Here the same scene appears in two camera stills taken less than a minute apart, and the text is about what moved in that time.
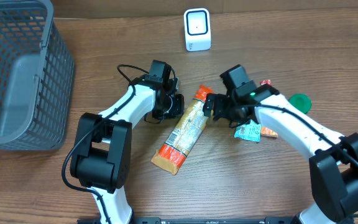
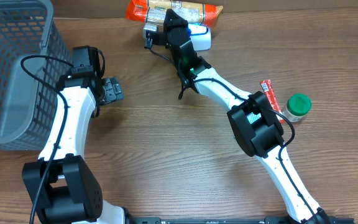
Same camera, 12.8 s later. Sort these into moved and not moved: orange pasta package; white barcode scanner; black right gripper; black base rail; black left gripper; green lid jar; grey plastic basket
Moved: orange pasta package; black right gripper; black left gripper
Not moved: grey plastic basket; black base rail; white barcode scanner; green lid jar
